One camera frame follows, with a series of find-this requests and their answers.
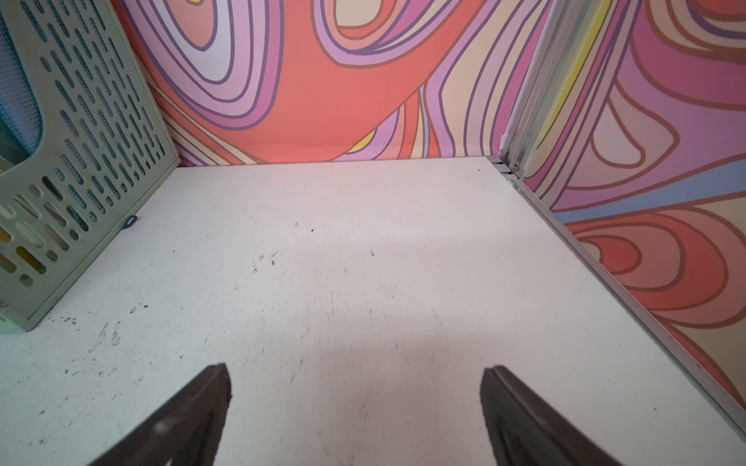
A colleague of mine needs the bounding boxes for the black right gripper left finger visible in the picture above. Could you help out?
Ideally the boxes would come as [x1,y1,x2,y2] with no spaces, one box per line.
[92,363,232,465]

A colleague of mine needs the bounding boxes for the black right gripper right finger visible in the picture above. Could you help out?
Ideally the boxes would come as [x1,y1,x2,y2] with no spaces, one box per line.
[480,365,619,466]

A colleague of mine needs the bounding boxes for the green perforated file organizer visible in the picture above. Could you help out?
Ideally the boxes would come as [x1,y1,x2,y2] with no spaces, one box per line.
[1,1,179,334]

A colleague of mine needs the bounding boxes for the aluminium frame post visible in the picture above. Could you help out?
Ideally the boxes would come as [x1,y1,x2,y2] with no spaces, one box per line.
[492,1,612,177]

